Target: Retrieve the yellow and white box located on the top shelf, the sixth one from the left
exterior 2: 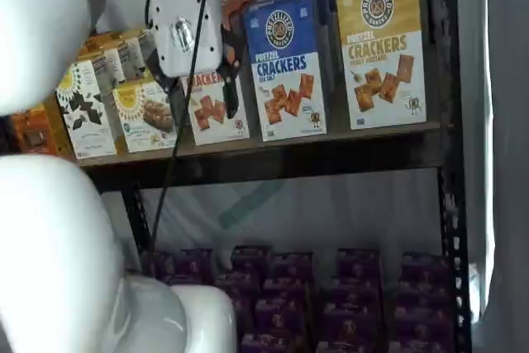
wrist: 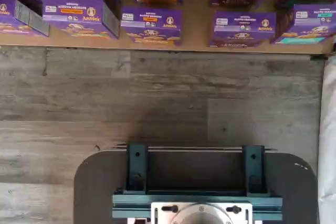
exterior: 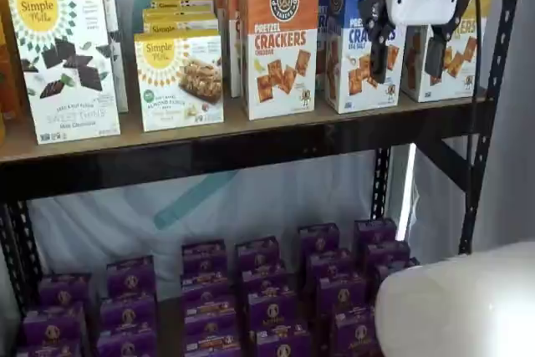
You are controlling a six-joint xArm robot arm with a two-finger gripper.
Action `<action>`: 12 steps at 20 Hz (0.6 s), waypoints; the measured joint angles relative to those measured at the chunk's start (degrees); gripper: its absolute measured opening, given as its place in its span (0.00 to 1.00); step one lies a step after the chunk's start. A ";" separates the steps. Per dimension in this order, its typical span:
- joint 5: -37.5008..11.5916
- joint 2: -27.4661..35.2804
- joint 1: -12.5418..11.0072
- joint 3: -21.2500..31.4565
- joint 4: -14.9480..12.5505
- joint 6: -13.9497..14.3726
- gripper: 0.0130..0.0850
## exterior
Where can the white backdrop with teal logo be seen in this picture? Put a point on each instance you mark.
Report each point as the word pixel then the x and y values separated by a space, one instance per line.
pixel 104 227

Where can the Simple Mills almond bars box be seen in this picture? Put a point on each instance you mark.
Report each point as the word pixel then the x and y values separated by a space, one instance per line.
pixel 179 2
pixel 179 81
pixel 179 18

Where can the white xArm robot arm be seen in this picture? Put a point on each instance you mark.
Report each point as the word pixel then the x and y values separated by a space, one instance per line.
pixel 460 311

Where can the purple Annie's snack box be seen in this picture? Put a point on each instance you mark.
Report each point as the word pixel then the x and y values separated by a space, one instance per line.
pixel 330 263
pixel 355 332
pixel 318 238
pixel 211 323
pixel 204 254
pixel 52 321
pixel 282 342
pixel 257 250
pixel 386 253
pixel 263 275
pixel 127 313
pixel 130 275
pixel 375 231
pixel 48 350
pixel 125 346
pixel 64 288
pixel 271 309
pixel 340 292
pixel 213 348
pixel 205 290
pixel 390 269

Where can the Simple Mills Sweet Thins box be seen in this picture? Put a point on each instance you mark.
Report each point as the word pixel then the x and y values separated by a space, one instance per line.
pixel 62 81
pixel 119 60

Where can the yellow and white crackers box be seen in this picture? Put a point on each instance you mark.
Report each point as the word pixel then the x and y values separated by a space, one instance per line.
pixel 464 64

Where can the blue sea salt crackers box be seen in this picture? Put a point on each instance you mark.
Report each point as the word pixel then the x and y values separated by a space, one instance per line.
pixel 321 18
pixel 347 60

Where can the orange snack box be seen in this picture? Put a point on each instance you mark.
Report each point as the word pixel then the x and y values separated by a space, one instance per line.
pixel 10 39

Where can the white LED light strip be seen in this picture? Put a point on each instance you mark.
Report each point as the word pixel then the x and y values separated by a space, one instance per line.
pixel 406 190

